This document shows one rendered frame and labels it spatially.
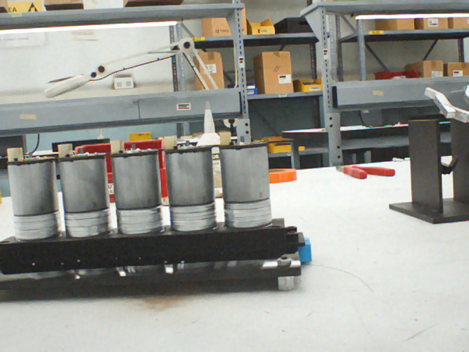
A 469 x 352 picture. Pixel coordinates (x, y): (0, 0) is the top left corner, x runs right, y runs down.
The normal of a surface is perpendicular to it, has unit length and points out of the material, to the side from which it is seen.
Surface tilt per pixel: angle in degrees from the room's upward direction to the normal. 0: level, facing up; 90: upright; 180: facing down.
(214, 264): 0
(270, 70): 86
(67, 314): 0
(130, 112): 90
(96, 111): 90
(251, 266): 0
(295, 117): 90
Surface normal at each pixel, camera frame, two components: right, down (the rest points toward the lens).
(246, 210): -0.11, 0.10
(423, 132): -0.99, 0.08
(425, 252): -0.07, -0.99
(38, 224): 0.32, 0.07
